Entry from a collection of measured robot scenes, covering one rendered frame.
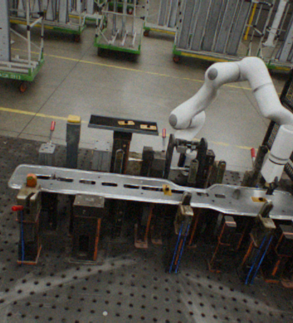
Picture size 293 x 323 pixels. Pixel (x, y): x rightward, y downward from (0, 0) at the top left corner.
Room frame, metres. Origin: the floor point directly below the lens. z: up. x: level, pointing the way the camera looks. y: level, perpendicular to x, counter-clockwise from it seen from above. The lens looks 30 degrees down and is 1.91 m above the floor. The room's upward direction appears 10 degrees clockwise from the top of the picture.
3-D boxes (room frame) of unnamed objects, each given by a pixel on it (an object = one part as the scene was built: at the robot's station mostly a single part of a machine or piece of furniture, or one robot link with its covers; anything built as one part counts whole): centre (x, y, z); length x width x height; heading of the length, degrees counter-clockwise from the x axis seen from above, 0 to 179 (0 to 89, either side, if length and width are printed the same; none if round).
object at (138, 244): (1.32, -0.04, 0.84); 0.17 x 0.06 x 0.29; 8
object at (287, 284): (1.22, -0.76, 0.84); 0.11 x 0.06 x 0.29; 8
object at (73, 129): (1.60, 0.41, 0.92); 0.08 x 0.08 x 0.44; 8
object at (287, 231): (1.22, -0.68, 0.84); 0.11 x 0.10 x 0.28; 8
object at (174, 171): (1.55, -0.19, 0.94); 0.18 x 0.13 x 0.49; 98
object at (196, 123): (1.89, -0.21, 1.11); 0.19 x 0.12 x 0.24; 130
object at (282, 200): (1.33, -0.10, 1.00); 1.38 x 0.22 x 0.02; 98
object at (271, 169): (1.40, -0.58, 1.18); 0.10 x 0.07 x 0.11; 8
